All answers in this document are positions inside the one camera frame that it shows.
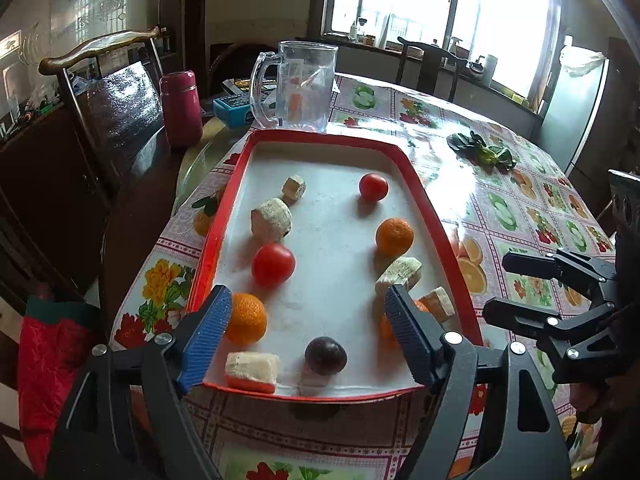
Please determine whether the wooden chair with glossy back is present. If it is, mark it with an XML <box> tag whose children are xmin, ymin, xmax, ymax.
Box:
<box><xmin>39</xmin><ymin>26</ymin><xmax>168</xmax><ymax>196</ymax></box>

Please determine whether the red-rimmed white tray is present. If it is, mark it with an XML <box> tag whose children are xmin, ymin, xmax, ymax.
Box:
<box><xmin>186</xmin><ymin>130</ymin><xmax>483</xmax><ymax>403</ymax></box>

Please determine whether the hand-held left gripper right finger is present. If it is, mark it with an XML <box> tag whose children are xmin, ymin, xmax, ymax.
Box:
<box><xmin>384</xmin><ymin>284</ymin><xmax>571</xmax><ymax>480</ymax></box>

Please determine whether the dark purple passion fruit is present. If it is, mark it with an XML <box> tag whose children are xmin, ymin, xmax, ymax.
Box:
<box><xmin>304</xmin><ymin>336</ymin><xmax>348</xmax><ymax>375</ymax></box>

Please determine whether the blue box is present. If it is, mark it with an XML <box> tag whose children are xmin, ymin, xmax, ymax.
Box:
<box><xmin>213</xmin><ymin>94</ymin><xmax>253</xmax><ymax>128</ymax></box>

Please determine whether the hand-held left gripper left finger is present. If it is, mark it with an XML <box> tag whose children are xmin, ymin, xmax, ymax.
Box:
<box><xmin>47</xmin><ymin>284</ymin><xmax>234</xmax><ymax>480</ymax></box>

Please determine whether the clear glass pitcher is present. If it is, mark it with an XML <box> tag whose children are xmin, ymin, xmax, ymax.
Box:
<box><xmin>249</xmin><ymin>40</ymin><xmax>340</xmax><ymax>134</ymax></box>

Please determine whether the red cloth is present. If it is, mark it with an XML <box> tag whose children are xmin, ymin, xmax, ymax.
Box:
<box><xmin>20</xmin><ymin>295</ymin><xmax>108</xmax><ymax>476</ymax></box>

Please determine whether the black book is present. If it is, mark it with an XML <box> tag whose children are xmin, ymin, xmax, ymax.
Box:
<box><xmin>222</xmin><ymin>77</ymin><xmax>278</xmax><ymax>96</ymax></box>

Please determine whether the large red tomato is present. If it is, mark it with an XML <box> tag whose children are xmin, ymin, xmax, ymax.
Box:
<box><xmin>251</xmin><ymin>242</ymin><xmax>296</xmax><ymax>287</ymax></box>

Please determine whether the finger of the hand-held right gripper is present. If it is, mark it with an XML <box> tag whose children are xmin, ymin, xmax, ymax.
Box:
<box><xmin>501</xmin><ymin>249</ymin><xmax>618</xmax><ymax>296</ymax></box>
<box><xmin>482</xmin><ymin>296</ymin><xmax>616</xmax><ymax>356</ymax></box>

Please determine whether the orange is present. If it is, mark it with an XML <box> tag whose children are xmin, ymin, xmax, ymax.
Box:
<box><xmin>225</xmin><ymin>292</ymin><xmax>268</xmax><ymax>347</ymax></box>
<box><xmin>375</xmin><ymin>217</ymin><xmax>415</xmax><ymax>256</ymax></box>
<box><xmin>379</xmin><ymin>299</ymin><xmax>430</xmax><ymax>352</ymax></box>

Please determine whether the grey refrigerator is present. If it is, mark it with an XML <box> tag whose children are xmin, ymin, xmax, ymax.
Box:
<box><xmin>540</xmin><ymin>55</ymin><xmax>611</xmax><ymax>171</ymax></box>

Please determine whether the red thermos bottle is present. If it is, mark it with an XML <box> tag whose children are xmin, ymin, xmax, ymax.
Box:
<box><xmin>159</xmin><ymin>71</ymin><xmax>204</xmax><ymax>148</ymax></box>

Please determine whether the small red tomato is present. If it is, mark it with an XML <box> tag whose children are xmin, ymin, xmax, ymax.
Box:
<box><xmin>359</xmin><ymin>173</ymin><xmax>389</xmax><ymax>203</ymax></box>

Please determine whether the window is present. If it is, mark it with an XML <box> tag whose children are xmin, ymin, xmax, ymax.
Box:
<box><xmin>320</xmin><ymin>0</ymin><xmax>563</xmax><ymax>101</ymax></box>

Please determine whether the leafy green vegetable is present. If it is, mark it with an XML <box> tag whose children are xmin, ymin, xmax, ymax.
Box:
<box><xmin>446</xmin><ymin>131</ymin><xmax>517</xmax><ymax>172</ymax></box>

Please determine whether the fruit-printed tablecloth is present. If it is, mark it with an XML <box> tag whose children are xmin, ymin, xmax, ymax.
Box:
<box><xmin>111</xmin><ymin>72</ymin><xmax>618</xmax><ymax>480</ymax></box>

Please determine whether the small beige sugarcane chunk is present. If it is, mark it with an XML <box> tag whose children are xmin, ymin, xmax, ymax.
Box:
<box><xmin>281</xmin><ymin>175</ymin><xmax>307</xmax><ymax>206</ymax></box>

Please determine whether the white kettle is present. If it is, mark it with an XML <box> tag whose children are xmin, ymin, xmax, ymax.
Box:
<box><xmin>467</xmin><ymin>54</ymin><xmax>498</xmax><ymax>86</ymax></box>

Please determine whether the dark wooden chair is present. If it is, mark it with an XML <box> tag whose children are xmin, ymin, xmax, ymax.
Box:
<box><xmin>395</xmin><ymin>36</ymin><xmax>468</xmax><ymax>103</ymax></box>

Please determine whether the white plastic bag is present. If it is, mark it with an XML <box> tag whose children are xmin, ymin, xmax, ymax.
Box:
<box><xmin>559</xmin><ymin>45</ymin><xmax>608</xmax><ymax>77</ymax></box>

